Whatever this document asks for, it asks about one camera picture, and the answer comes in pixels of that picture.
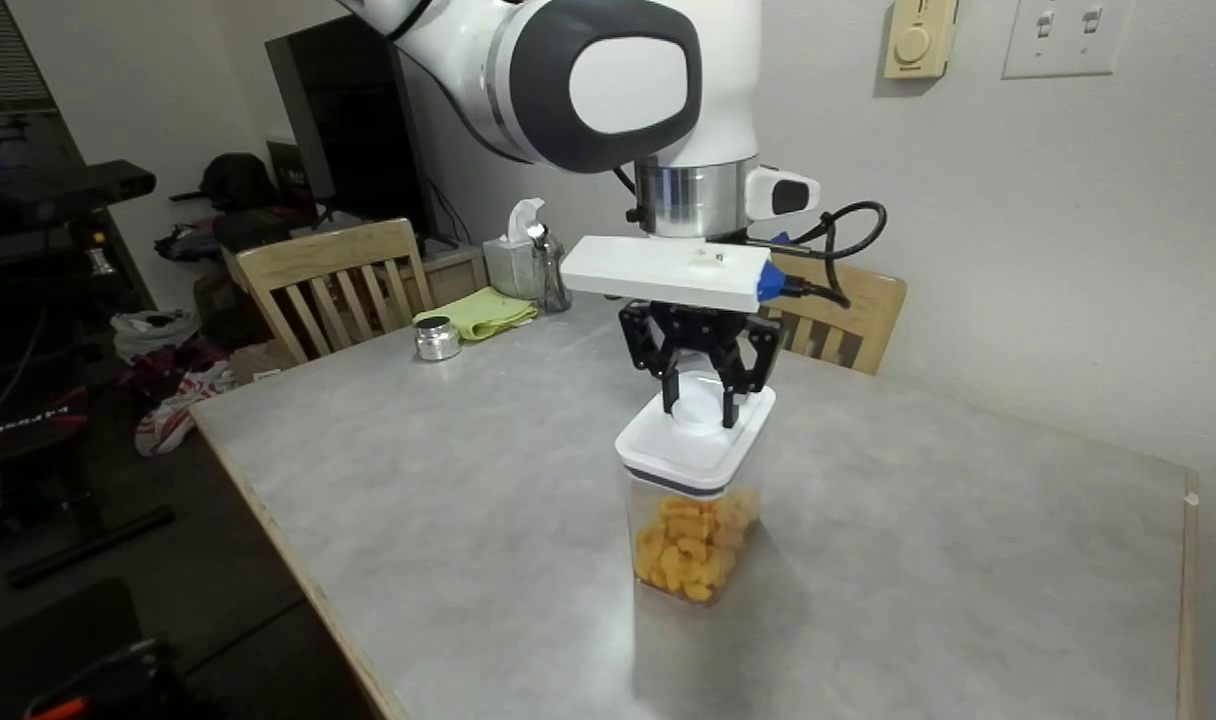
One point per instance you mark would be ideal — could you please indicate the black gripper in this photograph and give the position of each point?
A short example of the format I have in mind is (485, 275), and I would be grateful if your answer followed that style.
(738, 345)

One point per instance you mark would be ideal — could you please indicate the white container lid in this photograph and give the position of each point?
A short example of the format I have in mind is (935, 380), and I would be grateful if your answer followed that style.
(699, 440)

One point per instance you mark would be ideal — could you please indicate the clear plastic container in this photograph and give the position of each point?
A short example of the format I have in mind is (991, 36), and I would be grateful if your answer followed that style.
(687, 652)

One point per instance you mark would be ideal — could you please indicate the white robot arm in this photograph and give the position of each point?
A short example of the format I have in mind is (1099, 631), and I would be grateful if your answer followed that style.
(591, 85)

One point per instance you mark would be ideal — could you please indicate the wooden chair at far side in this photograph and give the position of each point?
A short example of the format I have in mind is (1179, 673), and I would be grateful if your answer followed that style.
(845, 319)

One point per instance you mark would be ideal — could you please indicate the wooden chair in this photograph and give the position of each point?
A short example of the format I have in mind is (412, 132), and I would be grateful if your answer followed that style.
(845, 319)
(335, 289)

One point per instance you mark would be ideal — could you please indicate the metal pepper grinder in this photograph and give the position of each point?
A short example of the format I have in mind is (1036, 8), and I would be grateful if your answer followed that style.
(548, 256)

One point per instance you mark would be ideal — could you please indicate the orange snack pieces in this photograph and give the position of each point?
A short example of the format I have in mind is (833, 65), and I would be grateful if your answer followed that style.
(693, 545)

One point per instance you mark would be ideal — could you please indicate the yellow-green cloth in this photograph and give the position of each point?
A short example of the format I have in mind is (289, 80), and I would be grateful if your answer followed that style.
(485, 314)

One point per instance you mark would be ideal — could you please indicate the small metal cup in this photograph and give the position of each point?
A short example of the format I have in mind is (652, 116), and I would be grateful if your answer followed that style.
(438, 343)

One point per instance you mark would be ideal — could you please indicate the wooden chair at left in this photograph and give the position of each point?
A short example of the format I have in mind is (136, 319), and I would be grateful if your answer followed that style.
(335, 289)

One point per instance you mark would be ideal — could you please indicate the black monitor screen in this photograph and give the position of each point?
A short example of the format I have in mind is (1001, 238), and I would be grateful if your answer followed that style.
(344, 104)

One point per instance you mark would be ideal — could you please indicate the black exercise bench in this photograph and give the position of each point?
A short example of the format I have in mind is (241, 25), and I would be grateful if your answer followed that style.
(59, 279)

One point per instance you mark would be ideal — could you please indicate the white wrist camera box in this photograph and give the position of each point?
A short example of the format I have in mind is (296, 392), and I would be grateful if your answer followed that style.
(693, 275)

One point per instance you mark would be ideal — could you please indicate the beige wall thermostat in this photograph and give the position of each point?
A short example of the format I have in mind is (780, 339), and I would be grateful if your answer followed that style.
(919, 36)

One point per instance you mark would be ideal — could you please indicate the white wall switch plate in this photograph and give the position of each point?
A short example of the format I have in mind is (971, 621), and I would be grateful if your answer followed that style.
(1067, 36)

